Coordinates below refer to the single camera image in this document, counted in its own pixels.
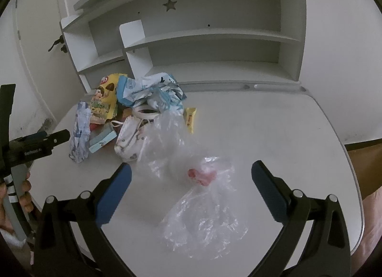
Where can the clear plastic bag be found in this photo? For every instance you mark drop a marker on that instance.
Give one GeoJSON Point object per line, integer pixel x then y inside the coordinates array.
{"type": "Point", "coordinates": [198, 220]}

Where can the yellow dog snack wrapper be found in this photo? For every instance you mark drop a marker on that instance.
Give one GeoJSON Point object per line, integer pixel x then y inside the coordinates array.
{"type": "Point", "coordinates": [104, 101]}

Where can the white desk hutch shelf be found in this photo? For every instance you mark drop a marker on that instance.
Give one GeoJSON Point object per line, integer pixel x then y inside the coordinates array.
{"type": "Point", "coordinates": [260, 41]}

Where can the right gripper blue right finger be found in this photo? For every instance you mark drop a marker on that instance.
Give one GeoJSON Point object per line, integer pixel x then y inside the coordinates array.
{"type": "Point", "coordinates": [274, 191]}

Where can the light blue small box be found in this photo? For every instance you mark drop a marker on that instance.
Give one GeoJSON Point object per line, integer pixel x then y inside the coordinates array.
{"type": "Point", "coordinates": [101, 136]}

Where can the light blue wrapper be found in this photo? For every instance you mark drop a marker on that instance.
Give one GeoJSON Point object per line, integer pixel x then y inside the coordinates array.
{"type": "Point", "coordinates": [160, 91]}

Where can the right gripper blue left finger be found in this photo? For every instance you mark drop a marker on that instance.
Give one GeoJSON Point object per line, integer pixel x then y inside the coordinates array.
{"type": "Point", "coordinates": [109, 193]}

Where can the person's left hand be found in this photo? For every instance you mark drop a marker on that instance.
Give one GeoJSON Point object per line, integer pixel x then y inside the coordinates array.
{"type": "Point", "coordinates": [16, 214]}

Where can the blue white patterned wrapper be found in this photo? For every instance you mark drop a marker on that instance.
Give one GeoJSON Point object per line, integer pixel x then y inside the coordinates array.
{"type": "Point", "coordinates": [79, 143]}

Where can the yellow candy bar wrapper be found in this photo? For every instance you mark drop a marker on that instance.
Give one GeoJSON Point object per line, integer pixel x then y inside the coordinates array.
{"type": "Point", "coordinates": [190, 114]}

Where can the pink bed blanket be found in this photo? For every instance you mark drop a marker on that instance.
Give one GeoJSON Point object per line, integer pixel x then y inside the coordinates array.
{"type": "Point", "coordinates": [372, 233]}

